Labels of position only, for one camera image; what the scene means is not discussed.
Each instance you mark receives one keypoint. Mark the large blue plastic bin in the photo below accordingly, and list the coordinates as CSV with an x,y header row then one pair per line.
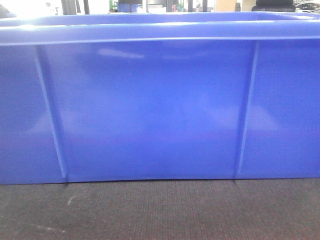
x,y
190,96

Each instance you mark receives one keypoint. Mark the dark conveyor belt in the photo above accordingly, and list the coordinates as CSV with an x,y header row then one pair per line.
x,y
278,209

